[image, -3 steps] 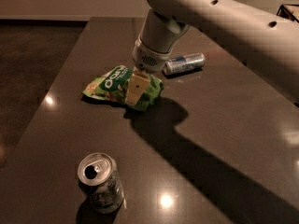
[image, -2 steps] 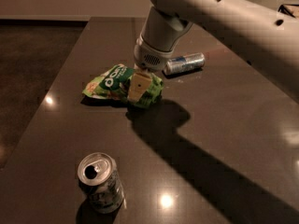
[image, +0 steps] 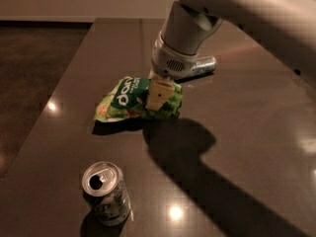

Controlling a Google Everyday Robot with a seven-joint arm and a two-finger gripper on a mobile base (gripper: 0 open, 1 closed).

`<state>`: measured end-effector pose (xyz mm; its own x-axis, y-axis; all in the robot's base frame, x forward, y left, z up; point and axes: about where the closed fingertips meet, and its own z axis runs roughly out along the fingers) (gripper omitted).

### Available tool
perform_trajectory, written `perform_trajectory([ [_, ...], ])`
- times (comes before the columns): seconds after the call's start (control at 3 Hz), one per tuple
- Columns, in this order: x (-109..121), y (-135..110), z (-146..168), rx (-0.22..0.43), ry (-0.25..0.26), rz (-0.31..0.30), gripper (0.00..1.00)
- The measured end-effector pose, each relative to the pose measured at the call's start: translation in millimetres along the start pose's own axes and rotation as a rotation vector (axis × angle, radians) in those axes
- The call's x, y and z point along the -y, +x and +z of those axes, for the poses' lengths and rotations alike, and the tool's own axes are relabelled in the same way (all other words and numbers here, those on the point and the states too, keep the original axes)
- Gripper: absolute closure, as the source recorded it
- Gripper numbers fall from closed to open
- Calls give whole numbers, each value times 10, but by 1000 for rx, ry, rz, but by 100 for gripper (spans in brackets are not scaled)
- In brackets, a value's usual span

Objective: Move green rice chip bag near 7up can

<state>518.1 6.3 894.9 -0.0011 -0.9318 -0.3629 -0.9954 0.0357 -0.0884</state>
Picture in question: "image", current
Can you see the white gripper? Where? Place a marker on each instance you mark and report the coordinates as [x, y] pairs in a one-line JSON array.
[[172, 63]]

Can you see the green rice chip bag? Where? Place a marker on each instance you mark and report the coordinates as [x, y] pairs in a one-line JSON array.
[[128, 98]]

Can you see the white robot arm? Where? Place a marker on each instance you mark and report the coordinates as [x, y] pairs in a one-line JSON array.
[[285, 28]]

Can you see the silver blue energy drink can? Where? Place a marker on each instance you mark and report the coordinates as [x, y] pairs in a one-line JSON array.
[[204, 66]]

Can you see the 7up can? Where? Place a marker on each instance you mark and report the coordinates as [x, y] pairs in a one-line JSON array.
[[104, 190]]

